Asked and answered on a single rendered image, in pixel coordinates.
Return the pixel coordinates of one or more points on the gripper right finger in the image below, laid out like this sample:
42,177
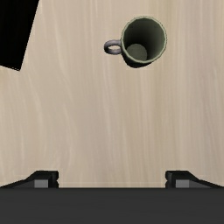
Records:
180,178

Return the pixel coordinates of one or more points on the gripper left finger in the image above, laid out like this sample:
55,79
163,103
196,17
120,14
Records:
43,178

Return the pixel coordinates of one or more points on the green mug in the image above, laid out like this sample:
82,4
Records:
144,40

